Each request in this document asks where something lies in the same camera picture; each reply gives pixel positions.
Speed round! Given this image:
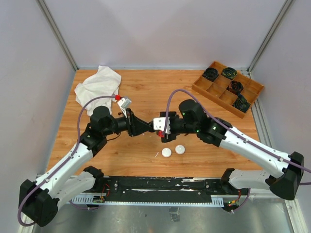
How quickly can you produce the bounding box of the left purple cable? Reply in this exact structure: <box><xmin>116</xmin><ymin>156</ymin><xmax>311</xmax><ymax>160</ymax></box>
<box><xmin>17</xmin><ymin>95</ymin><xmax>121</xmax><ymax>227</ymax></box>

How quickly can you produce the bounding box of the green black rolled item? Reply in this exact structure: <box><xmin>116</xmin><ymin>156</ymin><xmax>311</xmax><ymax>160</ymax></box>
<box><xmin>222</xmin><ymin>67</ymin><xmax>238</xmax><ymax>80</ymax></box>

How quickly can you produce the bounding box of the grey slotted cable duct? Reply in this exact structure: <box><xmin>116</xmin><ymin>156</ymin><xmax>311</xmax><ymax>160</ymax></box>
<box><xmin>71</xmin><ymin>195</ymin><xmax>225</xmax><ymax>207</ymax></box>

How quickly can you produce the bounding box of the white crumpled cloth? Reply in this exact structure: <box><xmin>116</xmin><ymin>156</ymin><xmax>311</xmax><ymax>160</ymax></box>
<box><xmin>74</xmin><ymin>66</ymin><xmax>121</xmax><ymax>107</ymax></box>

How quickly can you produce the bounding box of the black rolled item far left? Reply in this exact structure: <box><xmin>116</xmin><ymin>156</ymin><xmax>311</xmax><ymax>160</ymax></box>
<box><xmin>202</xmin><ymin>67</ymin><xmax>219</xmax><ymax>82</ymax></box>

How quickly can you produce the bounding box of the wooden compartment tray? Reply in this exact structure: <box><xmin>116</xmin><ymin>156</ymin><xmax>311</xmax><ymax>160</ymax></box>
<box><xmin>192</xmin><ymin>61</ymin><xmax>264</xmax><ymax>118</ymax></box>

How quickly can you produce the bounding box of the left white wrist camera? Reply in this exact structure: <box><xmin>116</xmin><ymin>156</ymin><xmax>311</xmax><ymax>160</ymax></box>
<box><xmin>117</xmin><ymin>97</ymin><xmax>132</xmax><ymax>116</ymax></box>

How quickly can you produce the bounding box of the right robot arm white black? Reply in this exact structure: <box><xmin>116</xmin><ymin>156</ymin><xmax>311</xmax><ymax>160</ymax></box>
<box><xmin>153</xmin><ymin>100</ymin><xmax>304</xmax><ymax>200</ymax></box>

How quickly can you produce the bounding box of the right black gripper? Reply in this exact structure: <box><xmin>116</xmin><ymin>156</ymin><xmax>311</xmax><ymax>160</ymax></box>
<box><xmin>160</xmin><ymin>112</ymin><xmax>199</xmax><ymax>142</ymax></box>

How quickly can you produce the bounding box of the blue green rolled item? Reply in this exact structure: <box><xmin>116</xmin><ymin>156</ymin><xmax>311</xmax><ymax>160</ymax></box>
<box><xmin>233</xmin><ymin>94</ymin><xmax>250</xmax><ymax>113</ymax></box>

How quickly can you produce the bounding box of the dark red rolled item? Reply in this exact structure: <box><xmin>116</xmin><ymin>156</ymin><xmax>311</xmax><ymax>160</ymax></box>
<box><xmin>227</xmin><ymin>81</ymin><xmax>243</xmax><ymax>95</ymax></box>

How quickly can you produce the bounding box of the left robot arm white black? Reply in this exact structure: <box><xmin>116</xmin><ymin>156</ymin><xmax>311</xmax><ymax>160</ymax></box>
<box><xmin>17</xmin><ymin>106</ymin><xmax>155</xmax><ymax>227</ymax></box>

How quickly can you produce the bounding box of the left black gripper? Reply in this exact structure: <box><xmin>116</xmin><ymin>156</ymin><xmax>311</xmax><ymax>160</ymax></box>
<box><xmin>103</xmin><ymin>108</ymin><xmax>152</xmax><ymax>137</ymax></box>

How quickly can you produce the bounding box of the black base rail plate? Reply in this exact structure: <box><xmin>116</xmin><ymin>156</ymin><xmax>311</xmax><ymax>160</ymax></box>
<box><xmin>75</xmin><ymin>175</ymin><xmax>251</xmax><ymax>203</ymax></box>

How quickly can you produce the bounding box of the white round charging case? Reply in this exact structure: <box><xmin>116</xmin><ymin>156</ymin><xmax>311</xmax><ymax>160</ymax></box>
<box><xmin>175</xmin><ymin>145</ymin><xmax>185</xmax><ymax>155</ymax></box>
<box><xmin>161</xmin><ymin>148</ymin><xmax>172</xmax><ymax>158</ymax></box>

